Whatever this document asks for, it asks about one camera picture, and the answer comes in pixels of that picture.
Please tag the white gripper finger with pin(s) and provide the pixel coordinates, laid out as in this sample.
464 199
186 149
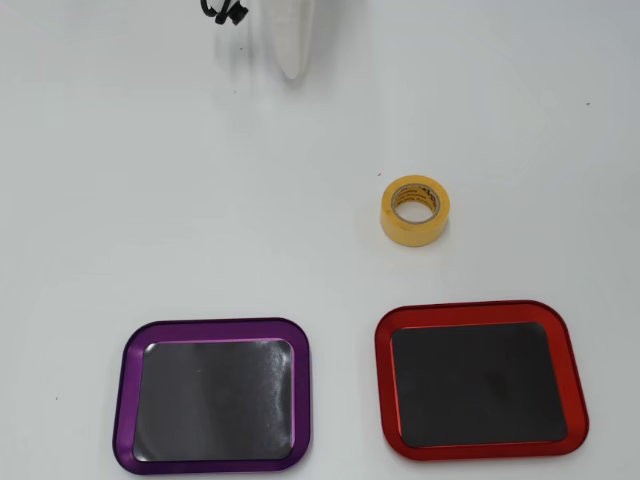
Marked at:
295 35

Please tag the yellow masking tape roll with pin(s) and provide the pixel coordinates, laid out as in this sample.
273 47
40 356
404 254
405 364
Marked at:
411 234

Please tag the purple metal tray dish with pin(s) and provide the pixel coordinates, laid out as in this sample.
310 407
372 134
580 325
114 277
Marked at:
215 400

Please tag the red metal tray dish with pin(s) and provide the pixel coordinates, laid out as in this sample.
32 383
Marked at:
475 385

